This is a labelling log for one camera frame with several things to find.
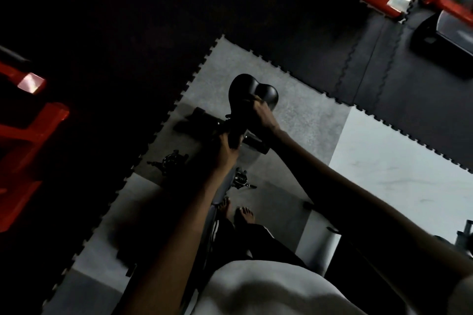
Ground black striped trousers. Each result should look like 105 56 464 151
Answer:
210 215 307 269

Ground person's left hand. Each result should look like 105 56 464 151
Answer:
215 132 242 173

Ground person's right forearm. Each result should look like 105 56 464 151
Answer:
270 128 473 277

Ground person's right hand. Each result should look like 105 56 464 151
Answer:
250 97 282 139

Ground black interlocking foam mat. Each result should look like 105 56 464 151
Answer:
0 0 473 315

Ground red gym machine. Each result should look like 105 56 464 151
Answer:
0 45 72 234

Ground person's bare foot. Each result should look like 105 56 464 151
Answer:
234 206 257 226
215 196 232 218

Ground person's left forearm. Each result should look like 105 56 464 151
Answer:
118 163 237 315

